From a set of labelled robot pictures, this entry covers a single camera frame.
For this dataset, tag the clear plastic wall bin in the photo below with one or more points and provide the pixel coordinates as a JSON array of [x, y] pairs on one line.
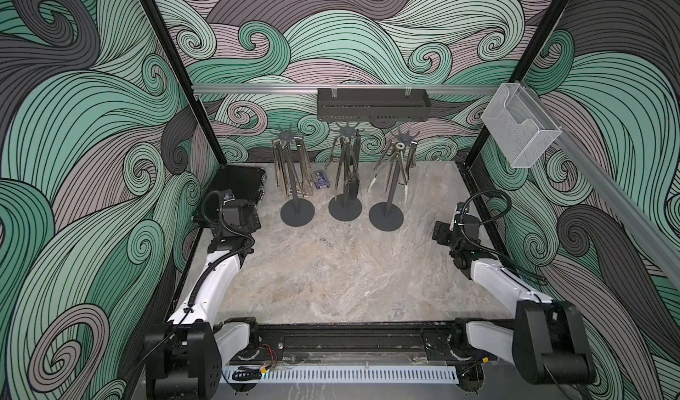
[[520, 124]]

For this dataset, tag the black tongs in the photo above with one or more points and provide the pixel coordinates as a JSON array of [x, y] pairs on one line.
[[353, 183]]

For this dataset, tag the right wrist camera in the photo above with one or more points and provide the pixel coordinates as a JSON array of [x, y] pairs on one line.
[[457, 216]]

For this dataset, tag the steel tongs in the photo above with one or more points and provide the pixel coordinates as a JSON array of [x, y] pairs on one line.
[[344, 170], [281, 150], [306, 182], [411, 155], [332, 152], [382, 157]]

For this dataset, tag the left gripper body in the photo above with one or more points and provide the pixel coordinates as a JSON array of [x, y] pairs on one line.
[[252, 223]]

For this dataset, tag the white slotted cable duct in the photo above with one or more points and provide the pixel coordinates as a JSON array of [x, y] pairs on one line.
[[352, 374]]

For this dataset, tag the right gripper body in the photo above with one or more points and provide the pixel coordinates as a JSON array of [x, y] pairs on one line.
[[444, 235]]

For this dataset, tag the blue card box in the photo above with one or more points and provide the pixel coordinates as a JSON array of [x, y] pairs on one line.
[[321, 179]]

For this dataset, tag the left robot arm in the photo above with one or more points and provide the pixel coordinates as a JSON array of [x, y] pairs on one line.
[[185, 356]]

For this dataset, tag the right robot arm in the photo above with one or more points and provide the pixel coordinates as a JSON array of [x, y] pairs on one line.
[[546, 341]]

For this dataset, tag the grey utensil stand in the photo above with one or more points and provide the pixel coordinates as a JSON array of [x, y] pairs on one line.
[[298, 210], [345, 206], [387, 216]]

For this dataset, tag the black wall shelf rack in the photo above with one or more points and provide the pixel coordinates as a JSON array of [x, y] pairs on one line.
[[373, 104]]

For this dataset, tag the green tongs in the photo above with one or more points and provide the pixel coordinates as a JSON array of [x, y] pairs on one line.
[[395, 159]]

